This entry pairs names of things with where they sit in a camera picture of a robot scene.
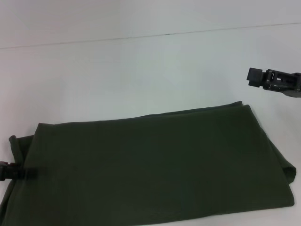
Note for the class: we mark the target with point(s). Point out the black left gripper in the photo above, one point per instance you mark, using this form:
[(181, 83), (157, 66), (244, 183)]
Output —
[(2, 171)]

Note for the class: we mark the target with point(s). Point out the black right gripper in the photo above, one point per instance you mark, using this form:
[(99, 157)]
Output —
[(287, 82)]

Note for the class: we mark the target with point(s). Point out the dark green FREE! T-shirt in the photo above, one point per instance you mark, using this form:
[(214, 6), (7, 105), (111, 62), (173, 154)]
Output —
[(152, 164)]

